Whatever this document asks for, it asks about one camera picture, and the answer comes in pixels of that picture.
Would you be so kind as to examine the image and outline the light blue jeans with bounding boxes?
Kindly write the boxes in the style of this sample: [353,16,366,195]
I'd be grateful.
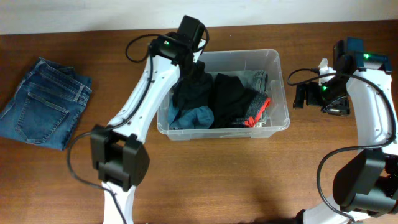
[214,70,268,94]

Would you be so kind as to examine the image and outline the black red grey garment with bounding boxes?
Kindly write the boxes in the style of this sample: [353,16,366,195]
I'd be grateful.
[209,73,271,129]

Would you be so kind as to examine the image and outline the small blue denim cloth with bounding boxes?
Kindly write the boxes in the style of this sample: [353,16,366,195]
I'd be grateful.
[167,106,214,129]

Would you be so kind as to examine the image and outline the dark blue jeans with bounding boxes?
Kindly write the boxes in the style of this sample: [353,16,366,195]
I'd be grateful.
[1,57,92,151]

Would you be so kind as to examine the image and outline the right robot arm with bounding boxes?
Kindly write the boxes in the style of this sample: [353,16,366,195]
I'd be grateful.
[293,37,397,223]

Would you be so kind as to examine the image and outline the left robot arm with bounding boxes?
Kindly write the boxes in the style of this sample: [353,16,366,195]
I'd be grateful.
[90,16,210,223]

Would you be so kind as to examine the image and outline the clear plastic storage bin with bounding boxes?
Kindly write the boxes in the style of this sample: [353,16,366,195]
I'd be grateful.
[157,49,290,141]

